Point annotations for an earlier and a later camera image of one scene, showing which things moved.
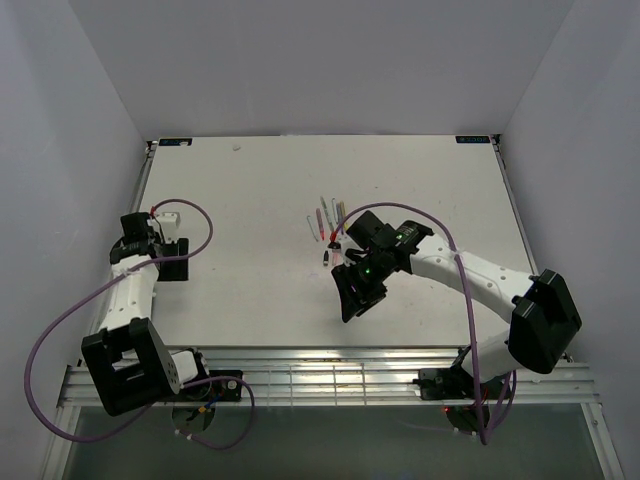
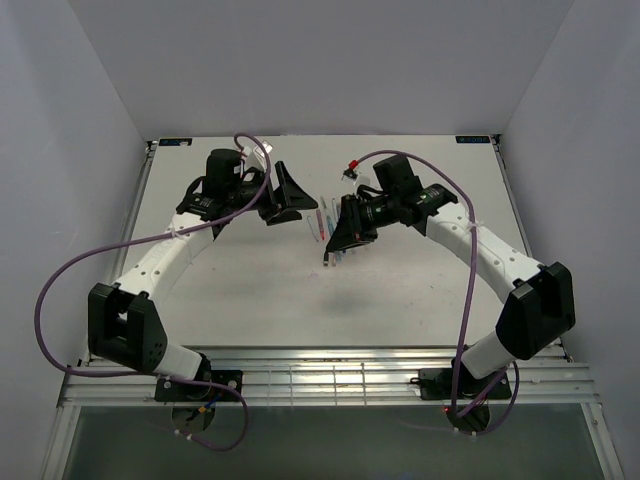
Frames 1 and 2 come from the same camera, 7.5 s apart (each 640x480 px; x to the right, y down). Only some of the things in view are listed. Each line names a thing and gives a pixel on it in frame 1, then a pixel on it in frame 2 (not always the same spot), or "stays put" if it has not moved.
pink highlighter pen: [320, 223] stays put
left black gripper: [178, 271] → [283, 203]
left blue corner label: [174, 141] stays put
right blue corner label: [472, 139] stays put
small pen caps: [337, 255] → [350, 175]
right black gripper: [355, 303] → [351, 229]
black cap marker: [312, 228] stays put
